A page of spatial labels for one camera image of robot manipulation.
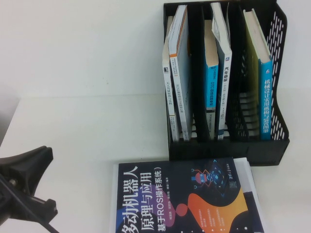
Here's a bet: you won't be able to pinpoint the white car suspension book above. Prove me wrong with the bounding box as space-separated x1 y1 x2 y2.
210 2 233 142

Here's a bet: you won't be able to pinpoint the black plastic book stand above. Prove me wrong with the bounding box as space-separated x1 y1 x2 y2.
163 0 291 167

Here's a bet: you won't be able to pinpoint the blue paperback yellowed pages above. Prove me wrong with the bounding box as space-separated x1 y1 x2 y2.
203 19 219 141

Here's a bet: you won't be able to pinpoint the blue hardcover mechanical design book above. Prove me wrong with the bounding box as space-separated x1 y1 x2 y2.
242 8 273 141

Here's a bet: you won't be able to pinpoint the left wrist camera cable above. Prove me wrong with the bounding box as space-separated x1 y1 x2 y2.
0 176 60 233

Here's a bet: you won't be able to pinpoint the dark navy robot book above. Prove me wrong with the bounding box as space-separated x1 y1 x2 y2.
110 157 264 233

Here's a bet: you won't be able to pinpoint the white book orange trim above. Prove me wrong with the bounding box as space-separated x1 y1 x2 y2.
168 4 192 142

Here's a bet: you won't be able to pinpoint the thin white spine book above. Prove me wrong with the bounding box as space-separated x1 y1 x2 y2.
161 16 181 143

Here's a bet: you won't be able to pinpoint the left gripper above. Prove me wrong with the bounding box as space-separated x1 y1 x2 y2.
0 145 59 233

